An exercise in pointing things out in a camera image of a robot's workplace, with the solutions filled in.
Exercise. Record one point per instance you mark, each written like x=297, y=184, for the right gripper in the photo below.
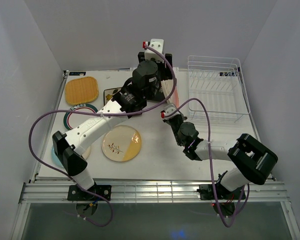
x=168, y=120

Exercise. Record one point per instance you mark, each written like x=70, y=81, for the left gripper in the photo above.
x=166, y=73

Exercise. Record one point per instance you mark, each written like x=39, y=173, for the pink cream round plate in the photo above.
x=174, y=98

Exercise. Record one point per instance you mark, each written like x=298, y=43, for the yellow cream round plate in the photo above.
x=122, y=143

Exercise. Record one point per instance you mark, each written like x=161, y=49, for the cream floral square plate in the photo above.
x=108, y=94

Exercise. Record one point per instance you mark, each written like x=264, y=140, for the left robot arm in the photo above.
x=131, y=99

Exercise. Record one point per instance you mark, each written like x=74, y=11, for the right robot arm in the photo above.
x=253, y=161

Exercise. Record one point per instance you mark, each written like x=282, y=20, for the paper sheets at back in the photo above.
x=175, y=69

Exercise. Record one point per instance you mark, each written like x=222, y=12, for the black floral square plate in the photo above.
x=162, y=96

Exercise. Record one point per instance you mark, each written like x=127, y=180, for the blue label sticker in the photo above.
x=77, y=73

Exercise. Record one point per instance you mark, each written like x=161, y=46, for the orange woven square plate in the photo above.
x=81, y=90

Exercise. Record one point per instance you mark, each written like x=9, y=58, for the green rimmed white plate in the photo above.
x=71, y=120

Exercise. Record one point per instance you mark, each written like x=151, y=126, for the blue cream round plate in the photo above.
x=57, y=162

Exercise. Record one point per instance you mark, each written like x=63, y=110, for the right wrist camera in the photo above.
x=169, y=112

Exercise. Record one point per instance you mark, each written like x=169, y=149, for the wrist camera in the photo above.
x=169, y=112
x=157, y=45

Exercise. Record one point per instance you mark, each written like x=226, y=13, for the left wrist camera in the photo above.
x=157, y=45

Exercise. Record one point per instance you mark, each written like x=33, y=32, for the white wire dish rack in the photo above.
x=219, y=84

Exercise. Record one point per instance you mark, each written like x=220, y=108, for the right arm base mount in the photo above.
x=206, y=192

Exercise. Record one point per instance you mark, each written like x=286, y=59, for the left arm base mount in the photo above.
x=95, y=193

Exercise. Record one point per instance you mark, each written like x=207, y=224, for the aluminium frame rail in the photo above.
x=135, y=192

